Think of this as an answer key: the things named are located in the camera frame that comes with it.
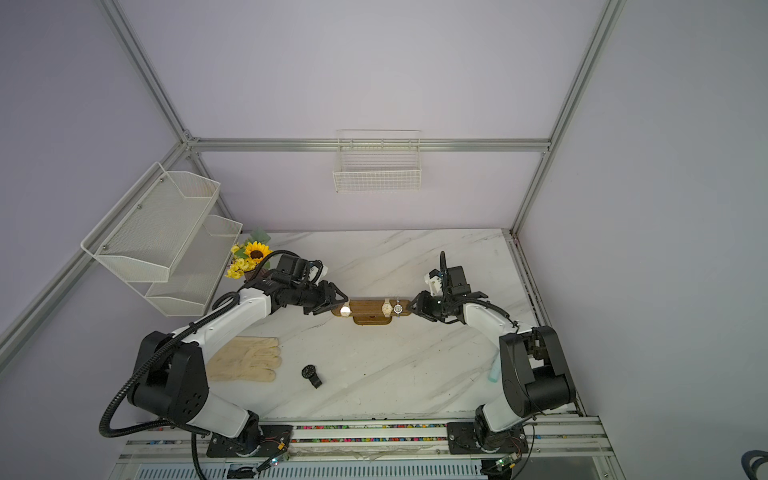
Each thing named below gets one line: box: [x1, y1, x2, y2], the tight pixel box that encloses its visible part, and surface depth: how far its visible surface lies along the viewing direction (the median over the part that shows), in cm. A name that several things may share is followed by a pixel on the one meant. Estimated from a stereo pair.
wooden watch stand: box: [331, 300, 411, 325], surface depth 91 cm
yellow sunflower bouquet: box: [226, 229, 273, 280], surface depth 83 cm
